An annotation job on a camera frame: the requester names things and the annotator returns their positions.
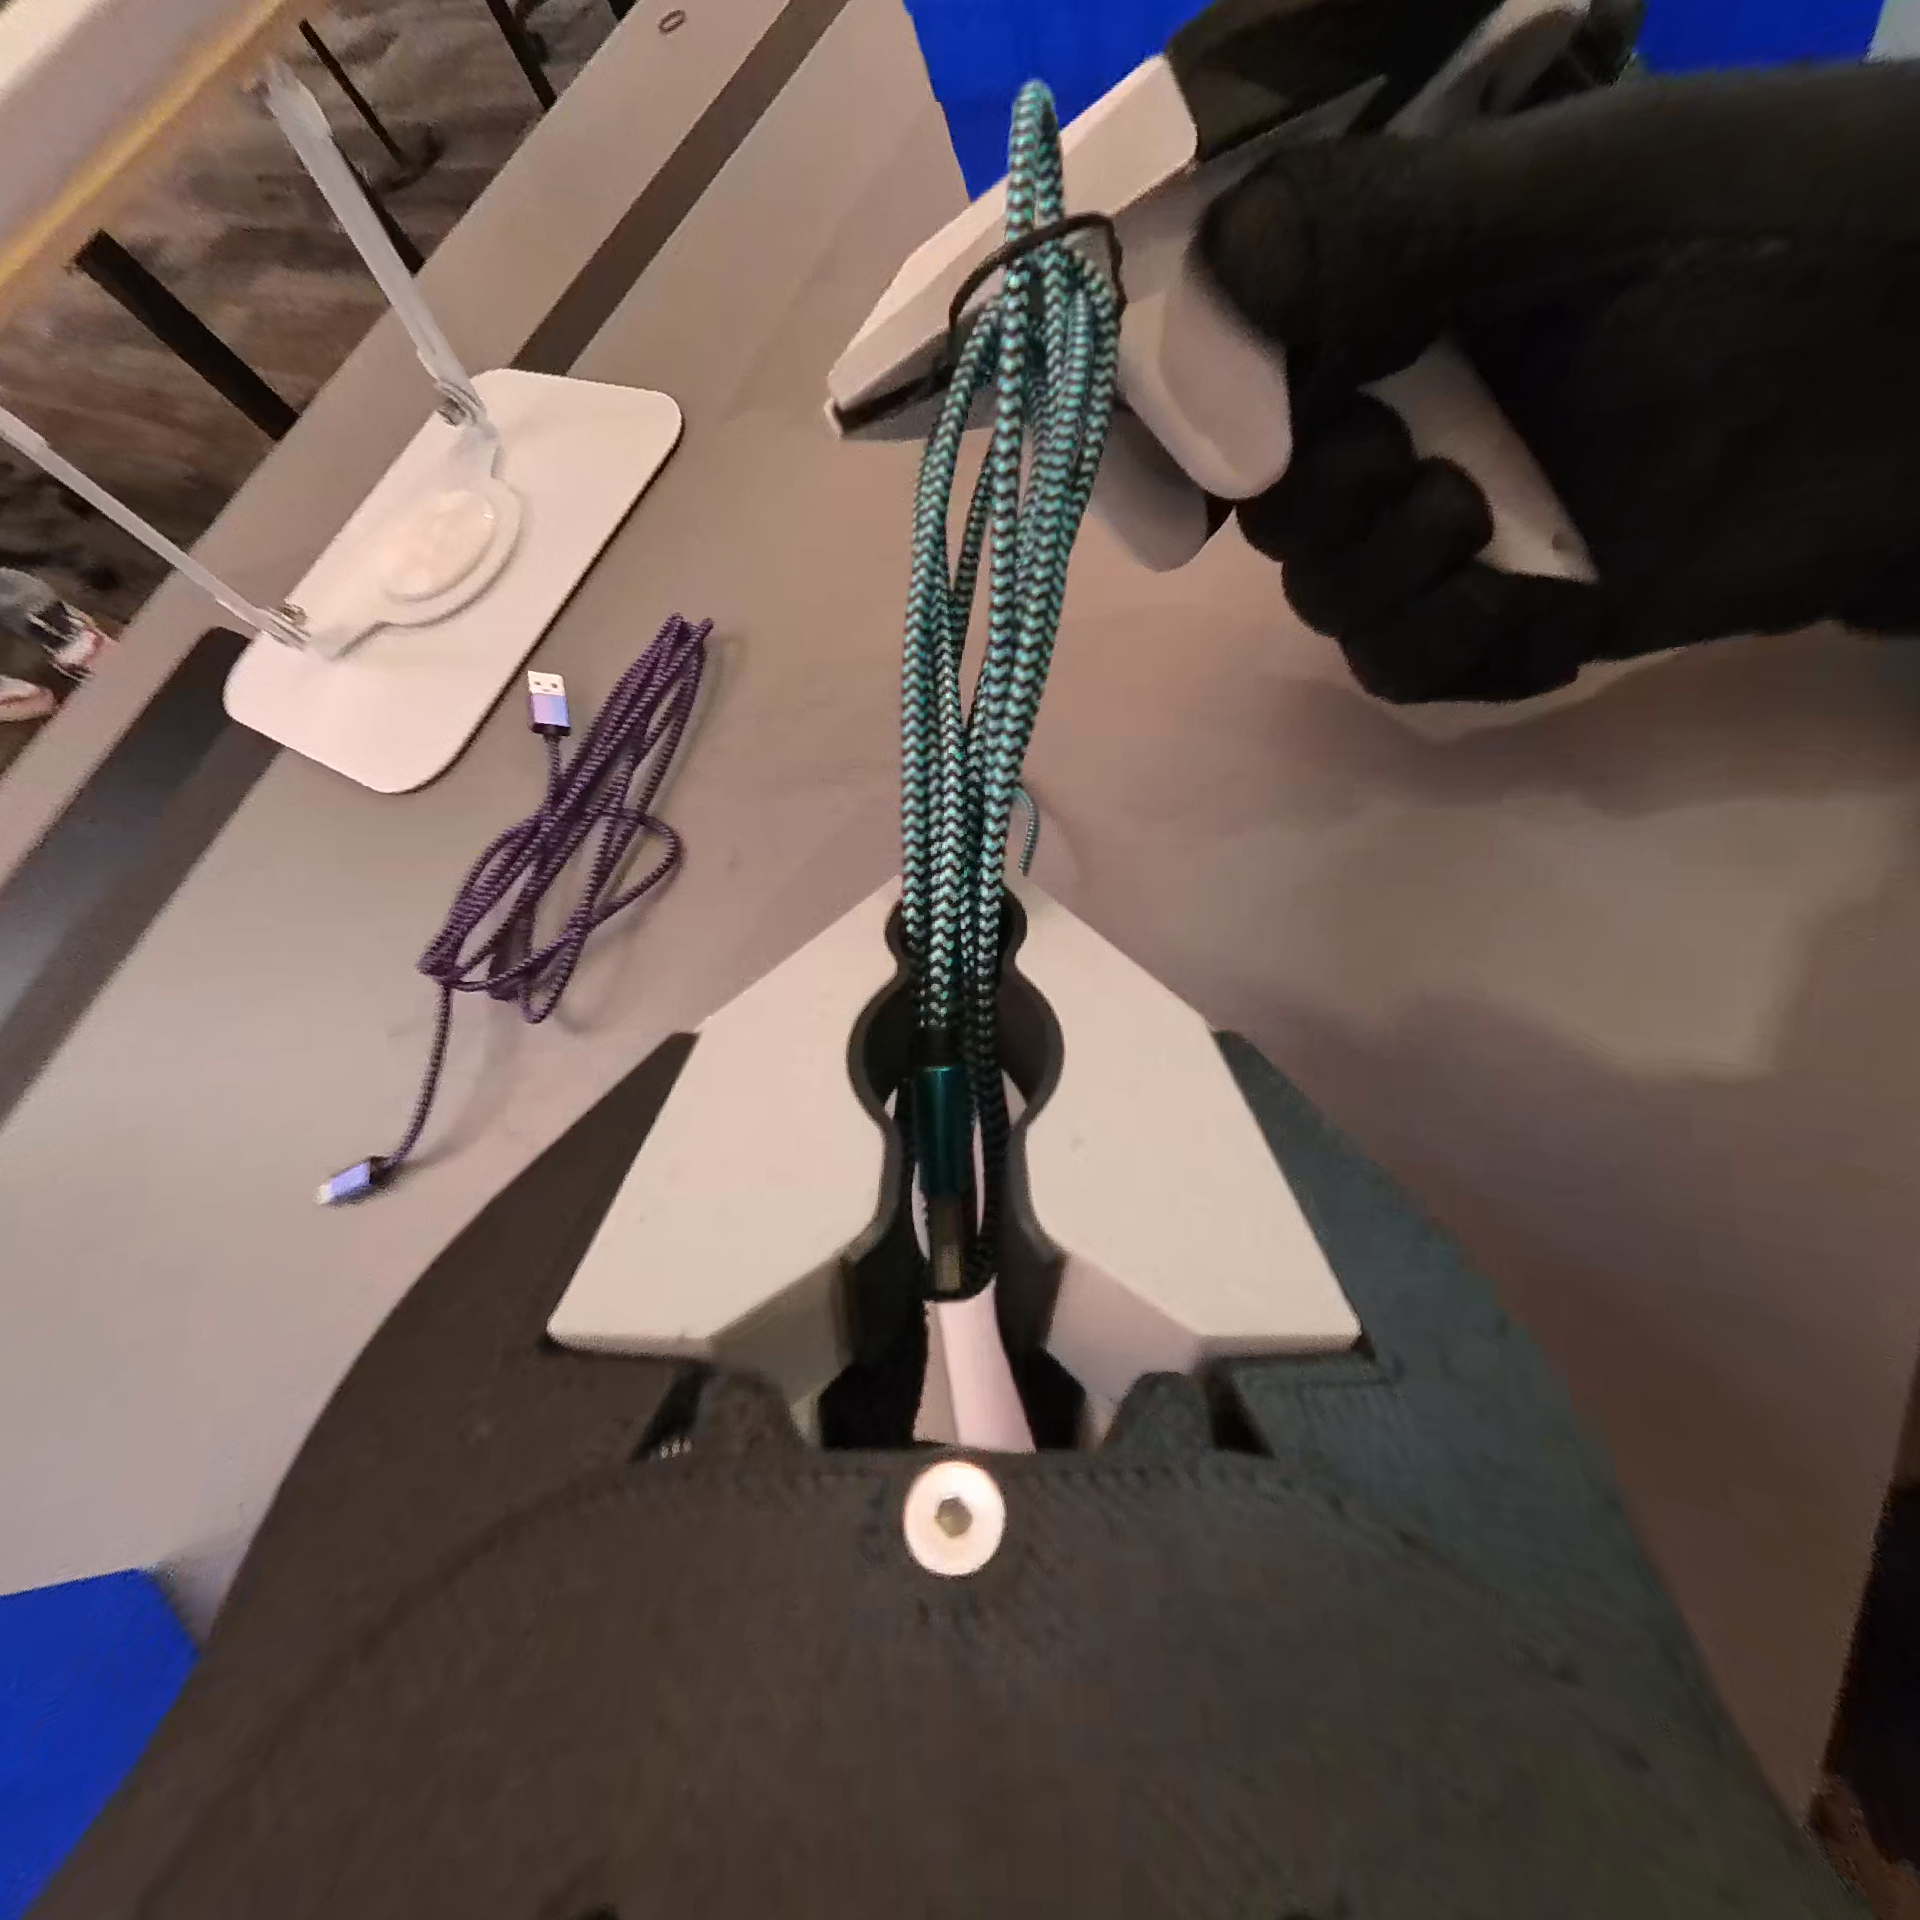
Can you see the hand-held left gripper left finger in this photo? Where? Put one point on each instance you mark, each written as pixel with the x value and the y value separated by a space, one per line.
pixel 721 1184

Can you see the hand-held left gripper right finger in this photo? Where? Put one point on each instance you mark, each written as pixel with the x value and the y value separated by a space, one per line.
pixel 1185 1184

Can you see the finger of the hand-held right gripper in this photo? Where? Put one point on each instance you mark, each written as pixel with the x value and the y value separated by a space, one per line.
pixel 891 413
pixel 1110 149

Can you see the black twist tie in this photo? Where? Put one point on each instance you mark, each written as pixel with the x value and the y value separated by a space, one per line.
pixel 1049 225

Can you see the blue plastic bin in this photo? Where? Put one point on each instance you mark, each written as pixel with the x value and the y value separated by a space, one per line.
pixel 1021 61
pixel 75 1769

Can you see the white folding stand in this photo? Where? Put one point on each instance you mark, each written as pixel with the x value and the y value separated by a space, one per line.
pixel 570 452

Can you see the wooden edged display board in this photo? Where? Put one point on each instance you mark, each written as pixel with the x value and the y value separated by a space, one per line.
pixel 59 89

